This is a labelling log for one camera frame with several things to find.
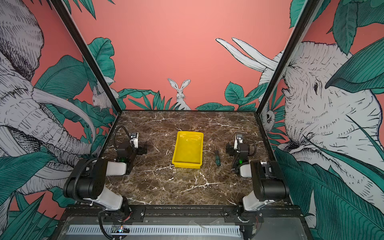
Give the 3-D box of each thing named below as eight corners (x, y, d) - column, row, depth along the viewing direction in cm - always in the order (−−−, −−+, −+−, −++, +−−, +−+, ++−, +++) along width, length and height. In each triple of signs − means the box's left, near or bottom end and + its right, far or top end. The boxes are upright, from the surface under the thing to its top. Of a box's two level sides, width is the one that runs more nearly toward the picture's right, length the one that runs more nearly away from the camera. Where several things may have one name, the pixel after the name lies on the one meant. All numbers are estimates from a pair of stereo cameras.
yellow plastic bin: (173, 168, 92) (171, 163, 87) (176, 135, 108) (175, 129, 103) (203, 168, 92) (204, 163, 87) (202, 135, 108) (203, 130, 103)
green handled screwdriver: (216, 166, 93) (217, 164, 91) (213, 142, 105) (213, 139, 103) (220, 166, 93) (221, 164, 91) (216, 141, 105) (217, 139, 103)
